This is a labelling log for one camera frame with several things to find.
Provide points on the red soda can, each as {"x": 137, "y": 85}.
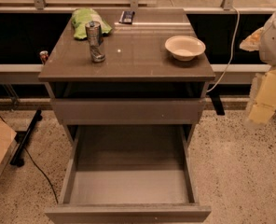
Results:
{"x": 43, "y": 56}

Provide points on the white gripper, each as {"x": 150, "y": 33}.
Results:
{"x": 275, "y": 37}

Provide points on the grey drawer cabinet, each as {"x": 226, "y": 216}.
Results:
{"x": 136, "y": 65}

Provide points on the white bowl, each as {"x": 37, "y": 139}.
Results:
{"x": 184, "y": 47}

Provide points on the silver redbull can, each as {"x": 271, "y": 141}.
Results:
{"x": 96, "y": 41}

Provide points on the grey upper drawer front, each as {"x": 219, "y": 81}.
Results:
{"x": 127, "y": 111}

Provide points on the black stand leg right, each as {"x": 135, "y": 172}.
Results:
{"x": 216, "y": 101}

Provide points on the black stand leg left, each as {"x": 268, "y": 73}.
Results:
{"x": 22, "y": 139}

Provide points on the open grey bottom drawer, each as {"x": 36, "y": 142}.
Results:
{"x": 128, "y": 175}

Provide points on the black stand leg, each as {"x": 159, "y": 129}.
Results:
{"x": 216, "y": 101}
{"x": 22, "y": 139}

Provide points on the green chip bag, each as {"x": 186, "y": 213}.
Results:
{"x": 81, "y": 17}

